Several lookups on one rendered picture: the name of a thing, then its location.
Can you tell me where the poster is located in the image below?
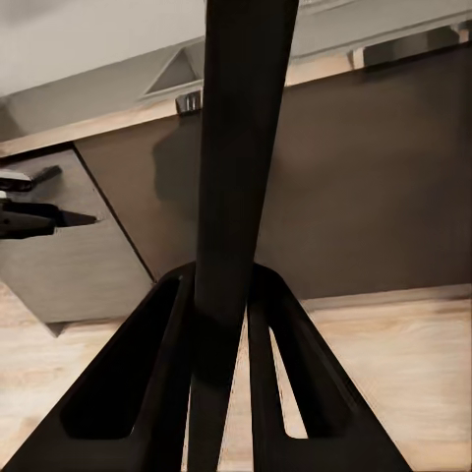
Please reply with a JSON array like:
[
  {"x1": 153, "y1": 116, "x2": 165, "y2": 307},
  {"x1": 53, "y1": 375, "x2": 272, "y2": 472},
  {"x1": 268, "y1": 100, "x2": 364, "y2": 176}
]
[{"x1": 187, "y1": 0, "x2": 299, "y2": 472}]

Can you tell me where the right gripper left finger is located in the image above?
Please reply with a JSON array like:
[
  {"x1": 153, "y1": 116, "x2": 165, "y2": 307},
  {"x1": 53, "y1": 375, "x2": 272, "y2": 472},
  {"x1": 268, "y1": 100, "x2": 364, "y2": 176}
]
[{"x1": 0, "y1": 262, "x2": 196, "y2": 472}]

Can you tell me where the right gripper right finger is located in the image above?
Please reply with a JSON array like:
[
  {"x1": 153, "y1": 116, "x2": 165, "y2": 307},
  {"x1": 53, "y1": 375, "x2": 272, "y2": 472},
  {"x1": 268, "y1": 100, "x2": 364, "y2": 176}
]
[{"x1": 247, "y1": 263, "x2": 413, "y2": 472}]

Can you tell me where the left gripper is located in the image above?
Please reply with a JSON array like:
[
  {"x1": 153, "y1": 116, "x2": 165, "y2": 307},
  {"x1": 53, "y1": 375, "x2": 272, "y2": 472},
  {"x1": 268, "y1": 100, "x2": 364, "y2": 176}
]
[{"x1": 0, "y1": 199, "x2": 97, "y2": 240}]

